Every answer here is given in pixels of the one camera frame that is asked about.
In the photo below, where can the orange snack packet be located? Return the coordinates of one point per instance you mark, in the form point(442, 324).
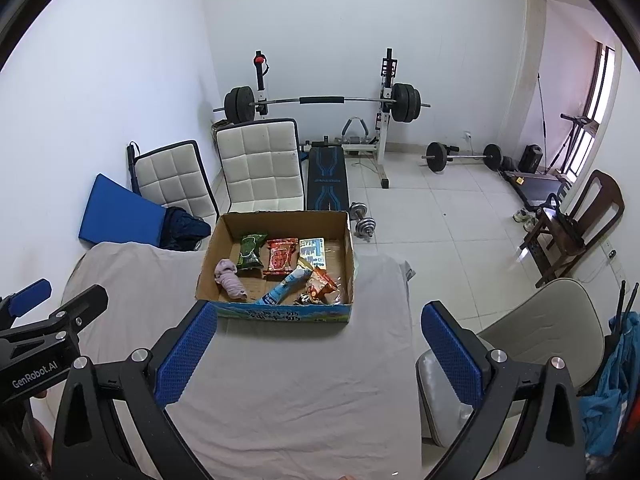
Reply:
point(317, 285)

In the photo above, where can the white padded chair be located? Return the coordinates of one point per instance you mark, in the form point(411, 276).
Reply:
point(260, 165)
point(172, 180)

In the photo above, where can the red snack packet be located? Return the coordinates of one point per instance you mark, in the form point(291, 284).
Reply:
point(280, 257)

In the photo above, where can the chrome dumbbell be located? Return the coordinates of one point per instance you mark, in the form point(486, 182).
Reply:
point(357, 211)
point(365, 230)

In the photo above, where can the blue cloth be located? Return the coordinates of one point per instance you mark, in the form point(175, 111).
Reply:
point(615, 385)

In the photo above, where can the beige plastic chair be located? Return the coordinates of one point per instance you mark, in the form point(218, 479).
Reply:
point(540, 325)

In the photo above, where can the black weight bench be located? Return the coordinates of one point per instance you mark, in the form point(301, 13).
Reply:
point(327, 180)

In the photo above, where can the purple sock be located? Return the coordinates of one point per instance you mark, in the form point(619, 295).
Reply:
point(230, 280)

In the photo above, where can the short barbell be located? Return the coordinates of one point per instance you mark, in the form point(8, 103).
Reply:
point(462, 157)

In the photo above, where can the thin black pole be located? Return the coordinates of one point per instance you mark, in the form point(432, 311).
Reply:
point(542, 115)

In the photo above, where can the blue folded mat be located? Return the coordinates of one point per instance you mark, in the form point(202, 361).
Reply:
point(122, 210)

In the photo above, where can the black stick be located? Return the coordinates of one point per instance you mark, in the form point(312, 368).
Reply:
point(132, 165)

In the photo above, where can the brown wooden chair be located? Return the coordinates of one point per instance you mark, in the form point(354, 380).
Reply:
point(595, 205)

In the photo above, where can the window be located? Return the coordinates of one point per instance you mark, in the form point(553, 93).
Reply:
point(600, 80)

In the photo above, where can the grey bed sheet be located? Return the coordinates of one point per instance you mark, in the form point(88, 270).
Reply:
point(300, 385)

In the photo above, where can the grey sit-up bar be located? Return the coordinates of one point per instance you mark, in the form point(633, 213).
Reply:
point(356, 132)

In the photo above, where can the barbell with black plates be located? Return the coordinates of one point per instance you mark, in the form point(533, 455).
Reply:
point(320, 100)

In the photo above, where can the black speaker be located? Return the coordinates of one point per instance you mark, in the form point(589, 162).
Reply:
point(530, 159)

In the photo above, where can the dark blue bag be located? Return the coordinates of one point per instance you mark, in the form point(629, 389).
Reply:
point(182, 227)

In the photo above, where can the black router antennas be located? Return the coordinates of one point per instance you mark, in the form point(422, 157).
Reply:
point(625, 305)

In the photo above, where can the blue white tube packet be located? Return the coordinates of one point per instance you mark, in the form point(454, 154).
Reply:
point(285, 285)

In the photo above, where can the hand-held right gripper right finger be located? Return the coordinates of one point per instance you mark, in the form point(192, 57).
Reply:
point(450, 355)

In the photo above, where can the pair of shoes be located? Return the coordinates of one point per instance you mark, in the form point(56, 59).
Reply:
point(525, 220)

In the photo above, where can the green snack packet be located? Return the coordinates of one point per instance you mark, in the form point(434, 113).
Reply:
point(250, 252)

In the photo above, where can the white blue milk carton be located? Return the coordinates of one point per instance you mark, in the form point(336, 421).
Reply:
point(314, 252)

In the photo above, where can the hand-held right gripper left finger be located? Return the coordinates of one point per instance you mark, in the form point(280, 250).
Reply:
point(187, 355)

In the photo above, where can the white barbell rack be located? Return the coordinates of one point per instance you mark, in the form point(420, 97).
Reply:
point(385, 125)

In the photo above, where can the black stand by window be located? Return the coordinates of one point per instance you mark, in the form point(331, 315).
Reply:
point(575, 135)

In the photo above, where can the cardboard box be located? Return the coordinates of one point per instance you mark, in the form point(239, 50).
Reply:
point(275, 305)

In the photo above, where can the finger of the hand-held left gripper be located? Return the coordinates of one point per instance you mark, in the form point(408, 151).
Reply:
point(32, 296)
point(75, 307)

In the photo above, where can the treadmill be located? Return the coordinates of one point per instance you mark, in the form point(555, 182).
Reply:
point(540, 187)

